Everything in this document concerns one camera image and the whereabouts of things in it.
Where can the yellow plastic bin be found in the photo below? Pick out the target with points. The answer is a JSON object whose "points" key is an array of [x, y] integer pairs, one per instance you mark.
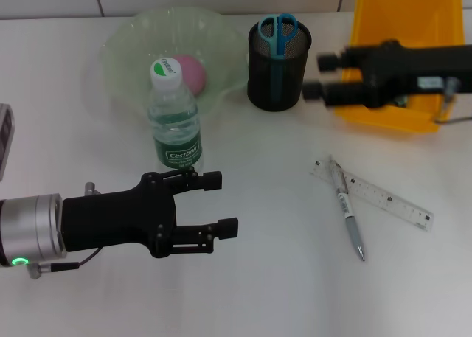
{"points": [[405, 16]]}

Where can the clear grey ballpoint pen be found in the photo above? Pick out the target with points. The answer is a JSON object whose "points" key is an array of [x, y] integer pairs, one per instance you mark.
{"points": [[346, 208]]}

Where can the pink peach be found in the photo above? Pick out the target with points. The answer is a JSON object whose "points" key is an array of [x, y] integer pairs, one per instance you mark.
{"points": [[195, 75]]}

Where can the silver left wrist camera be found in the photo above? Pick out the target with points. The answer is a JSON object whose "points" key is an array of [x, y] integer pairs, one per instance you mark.
{"points": [[5, 138]]}

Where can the blue teal scissors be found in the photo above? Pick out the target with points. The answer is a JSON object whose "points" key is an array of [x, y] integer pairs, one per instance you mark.
{"points": [[278, 49]]}

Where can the green glass fruit plate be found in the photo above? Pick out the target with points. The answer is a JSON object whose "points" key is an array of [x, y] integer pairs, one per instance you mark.
{"points": [[129, 57]]}

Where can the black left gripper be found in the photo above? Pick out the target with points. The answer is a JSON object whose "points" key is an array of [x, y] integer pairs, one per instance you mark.
{"points": [[110, 219]]}

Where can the clear water bottle green label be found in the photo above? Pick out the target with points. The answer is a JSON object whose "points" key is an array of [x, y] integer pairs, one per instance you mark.
{"points": [[177, 130]]}

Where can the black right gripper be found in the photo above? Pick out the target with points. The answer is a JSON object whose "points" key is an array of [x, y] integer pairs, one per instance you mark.
{"points": [[398, 71]]}

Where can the black mesh pen holder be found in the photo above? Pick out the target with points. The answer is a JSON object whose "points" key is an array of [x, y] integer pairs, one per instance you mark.
{"points": [[291, 86]]}

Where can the transparent plastic ruler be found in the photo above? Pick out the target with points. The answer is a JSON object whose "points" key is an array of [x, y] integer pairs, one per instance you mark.
{"points": [[387, 200]]}

